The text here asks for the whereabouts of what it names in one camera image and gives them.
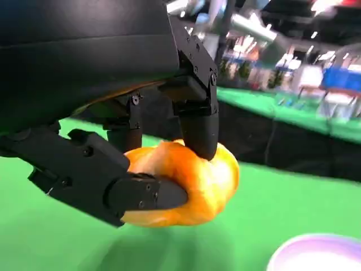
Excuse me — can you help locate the blue background box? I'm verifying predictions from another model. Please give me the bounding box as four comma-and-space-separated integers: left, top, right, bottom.
323, 67, 361, 91

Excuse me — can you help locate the black backdrop cloth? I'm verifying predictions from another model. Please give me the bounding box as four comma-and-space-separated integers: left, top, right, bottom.
140, 98, 361, 183

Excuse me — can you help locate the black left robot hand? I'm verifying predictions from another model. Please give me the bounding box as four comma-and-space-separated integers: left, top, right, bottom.
0, 0, 219, 228

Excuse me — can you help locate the green background cloth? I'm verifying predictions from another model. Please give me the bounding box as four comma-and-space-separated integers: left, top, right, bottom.
217, 86, 361, 139

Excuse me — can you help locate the green table cloth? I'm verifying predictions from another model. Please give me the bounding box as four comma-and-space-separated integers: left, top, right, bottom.
0, 117, 361, 271

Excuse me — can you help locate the lilac plate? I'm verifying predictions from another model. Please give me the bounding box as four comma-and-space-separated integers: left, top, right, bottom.
266, 233, 361, 271

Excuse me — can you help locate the orange white toy bread roll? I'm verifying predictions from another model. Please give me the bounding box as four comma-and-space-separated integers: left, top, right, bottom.
121, 139, 240, 228

